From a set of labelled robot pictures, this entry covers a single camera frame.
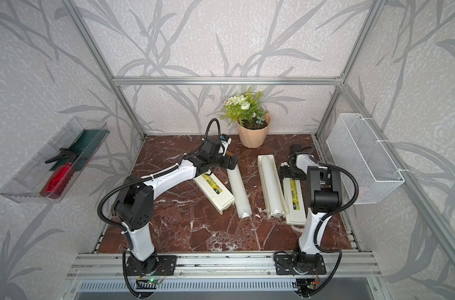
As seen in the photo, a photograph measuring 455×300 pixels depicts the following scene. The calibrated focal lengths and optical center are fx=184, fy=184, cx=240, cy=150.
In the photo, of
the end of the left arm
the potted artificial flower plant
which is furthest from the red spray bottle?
the potted artificial flower plant

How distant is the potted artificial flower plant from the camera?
951mm

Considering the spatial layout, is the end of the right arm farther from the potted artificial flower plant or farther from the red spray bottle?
the red spray bottle

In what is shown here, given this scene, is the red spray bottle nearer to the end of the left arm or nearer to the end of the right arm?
the end of the left arm

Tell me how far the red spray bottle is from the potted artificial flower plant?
0.64 m

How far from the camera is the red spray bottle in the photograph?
570mm
